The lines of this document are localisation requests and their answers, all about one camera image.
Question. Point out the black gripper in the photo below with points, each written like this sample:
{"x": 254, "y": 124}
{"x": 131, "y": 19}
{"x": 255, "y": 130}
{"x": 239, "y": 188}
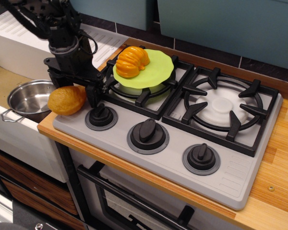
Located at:
{"x": 75, "y": 66}

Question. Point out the toy chicken drumstick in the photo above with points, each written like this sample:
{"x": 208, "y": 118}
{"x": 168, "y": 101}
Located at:
{"x": 67, "y": 100}

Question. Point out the orange toy pumpkin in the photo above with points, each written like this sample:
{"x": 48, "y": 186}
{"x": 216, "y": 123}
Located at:
{"x": 131, "y": 61}

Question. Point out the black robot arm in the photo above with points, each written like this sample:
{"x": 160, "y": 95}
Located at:
{"x": 60, "y": 24}

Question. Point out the stainless steel pot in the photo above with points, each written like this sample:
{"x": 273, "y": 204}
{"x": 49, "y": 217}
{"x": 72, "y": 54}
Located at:
{"x": 29, "y": 100}

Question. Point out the light green plate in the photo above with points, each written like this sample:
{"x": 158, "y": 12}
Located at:
{"x": 157, "y": 71}

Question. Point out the white toy sink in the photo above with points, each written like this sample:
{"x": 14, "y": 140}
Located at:
{"x": 21, "y": 60}

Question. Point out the left black stove knob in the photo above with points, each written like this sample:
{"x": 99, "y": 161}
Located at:
{"x": 101, "y": 118}

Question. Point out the black stove knob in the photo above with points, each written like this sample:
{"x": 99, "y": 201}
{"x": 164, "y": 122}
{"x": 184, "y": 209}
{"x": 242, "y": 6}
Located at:
{"x": 148, "y": 137}
{"x": 101, "y": 118}
{"x": 201, "y": 159}

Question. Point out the white left burner disc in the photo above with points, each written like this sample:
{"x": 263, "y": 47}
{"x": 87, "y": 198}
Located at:
{"x": 137, "y": 92}

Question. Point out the white burner disc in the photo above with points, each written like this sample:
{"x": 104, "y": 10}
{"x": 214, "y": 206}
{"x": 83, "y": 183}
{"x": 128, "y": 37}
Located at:
{"x": 220, "y": 103}
{"x": 137, "y": 92}

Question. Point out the left black burner grate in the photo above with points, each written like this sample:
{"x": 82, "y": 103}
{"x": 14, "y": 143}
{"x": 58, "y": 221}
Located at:
{"x": 152, "y": 105}

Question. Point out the black burner grate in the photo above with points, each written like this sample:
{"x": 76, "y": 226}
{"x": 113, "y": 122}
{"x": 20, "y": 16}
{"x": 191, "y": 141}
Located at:
{"x": 261, "y": 102}
{"x": 152, "y": 105}

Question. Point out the middle black stove knob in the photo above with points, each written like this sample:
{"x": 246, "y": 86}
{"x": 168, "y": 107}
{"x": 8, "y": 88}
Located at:
{"x": 148, "y": 137}

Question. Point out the wooden drawer fronts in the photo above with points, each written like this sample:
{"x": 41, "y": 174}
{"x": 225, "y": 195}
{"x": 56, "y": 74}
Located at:
{"x": 40, "y": 192}

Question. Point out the grey toy stove top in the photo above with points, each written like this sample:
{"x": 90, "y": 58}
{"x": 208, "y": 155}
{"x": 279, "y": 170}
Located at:
{"x": 230, "y": 185}

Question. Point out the white right burner disc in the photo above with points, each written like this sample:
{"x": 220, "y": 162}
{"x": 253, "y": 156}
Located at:
{"x": 220, "y": 103}

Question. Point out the right black stove knob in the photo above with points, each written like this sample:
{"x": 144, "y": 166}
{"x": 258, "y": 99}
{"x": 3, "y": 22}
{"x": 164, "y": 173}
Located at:
{"x": 201, "y": 159}

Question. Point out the right black burner grate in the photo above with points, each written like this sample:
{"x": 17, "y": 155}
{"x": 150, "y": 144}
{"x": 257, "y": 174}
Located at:
{"x": 261, "y": 102}

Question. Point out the oven door with black handle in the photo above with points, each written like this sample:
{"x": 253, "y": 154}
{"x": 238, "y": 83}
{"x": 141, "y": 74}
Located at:
{"x": 125, "y": 210}

